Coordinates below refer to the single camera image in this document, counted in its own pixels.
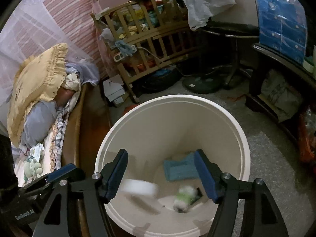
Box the white cardboard boxes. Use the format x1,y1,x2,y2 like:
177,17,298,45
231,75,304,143
102,78,127,108

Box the white mosquito net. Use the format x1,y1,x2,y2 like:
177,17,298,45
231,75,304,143
0,0,100,97

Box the grey blue blanket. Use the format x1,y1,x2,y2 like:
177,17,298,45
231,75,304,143
21,101,59,147

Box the red orange bag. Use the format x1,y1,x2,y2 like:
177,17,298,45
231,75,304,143
297,106,316,171

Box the pink striped sheet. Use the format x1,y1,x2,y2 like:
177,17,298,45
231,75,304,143
32,0,110,78

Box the floral quilt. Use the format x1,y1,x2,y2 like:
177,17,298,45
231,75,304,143
49,71,82,169

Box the blue tissue pack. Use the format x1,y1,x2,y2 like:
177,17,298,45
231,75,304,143
255,0,308,66

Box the white rectangular item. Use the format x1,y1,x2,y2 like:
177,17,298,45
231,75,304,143
123,178,159,198

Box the white cable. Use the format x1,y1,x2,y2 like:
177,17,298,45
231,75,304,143
135,46,184,76

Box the white plastic bucket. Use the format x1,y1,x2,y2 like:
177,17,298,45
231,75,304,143
94,94,251,237

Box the pink sheer cloth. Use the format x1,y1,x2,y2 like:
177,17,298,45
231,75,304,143
90,0,149,81

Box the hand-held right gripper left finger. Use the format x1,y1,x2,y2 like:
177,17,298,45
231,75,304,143
33,149,129,237

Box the green and white wrapper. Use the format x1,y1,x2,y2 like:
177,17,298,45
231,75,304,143
173,185,203,213

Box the lilac cloth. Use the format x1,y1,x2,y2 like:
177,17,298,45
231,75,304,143
65,59,101,87

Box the white plastic bag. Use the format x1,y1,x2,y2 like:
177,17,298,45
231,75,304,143
165,0,237,31

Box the white box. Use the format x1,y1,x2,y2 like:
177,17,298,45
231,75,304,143
212,0,260,27

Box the black bag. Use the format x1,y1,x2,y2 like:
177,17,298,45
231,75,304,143
140,69,183,95

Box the pale green plush toy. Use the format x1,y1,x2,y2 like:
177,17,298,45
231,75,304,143
23,159,44,179

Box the pile of colourful clothes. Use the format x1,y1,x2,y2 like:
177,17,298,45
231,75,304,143
109,0,188,39

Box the wet wipes pack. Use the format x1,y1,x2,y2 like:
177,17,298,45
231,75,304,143
27,143,45,163

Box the dark wooden cabinet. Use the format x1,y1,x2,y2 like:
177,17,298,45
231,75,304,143
245,43,316,153

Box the yellow ruffled pillow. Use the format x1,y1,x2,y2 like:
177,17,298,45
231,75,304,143
7,43,69,147

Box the blue knotted cloth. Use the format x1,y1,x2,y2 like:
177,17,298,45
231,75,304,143
111,41,136,57

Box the round black table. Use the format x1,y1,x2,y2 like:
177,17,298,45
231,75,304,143
199,20,260,90

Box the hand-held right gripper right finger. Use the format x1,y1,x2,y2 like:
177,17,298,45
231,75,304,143
194,149,289,237

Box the dark round fan base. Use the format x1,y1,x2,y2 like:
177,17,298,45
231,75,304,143
182,75,231,95

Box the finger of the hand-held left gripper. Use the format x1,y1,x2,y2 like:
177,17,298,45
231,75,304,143
18,163,86,200

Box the wooden bed frame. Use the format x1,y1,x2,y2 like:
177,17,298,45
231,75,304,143
60,83,112,237

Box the pale green box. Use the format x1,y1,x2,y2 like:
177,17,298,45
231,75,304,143
302,54,316,74

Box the wooden crib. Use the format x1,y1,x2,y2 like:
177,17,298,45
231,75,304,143
91,0,211,104

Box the white printed bag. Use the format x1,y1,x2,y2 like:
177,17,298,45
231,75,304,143
258,69,303,123

